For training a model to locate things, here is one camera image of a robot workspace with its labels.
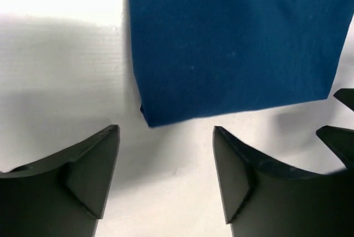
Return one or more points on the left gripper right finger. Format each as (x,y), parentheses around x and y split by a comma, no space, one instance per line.
(263,196)

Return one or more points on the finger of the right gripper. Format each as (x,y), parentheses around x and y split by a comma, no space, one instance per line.
(339,141)
(346,96)

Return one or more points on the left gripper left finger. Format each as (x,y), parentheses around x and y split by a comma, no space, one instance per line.
(64,194)

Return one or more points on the blue t shirt with print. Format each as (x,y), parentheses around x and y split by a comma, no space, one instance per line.
(200,58)

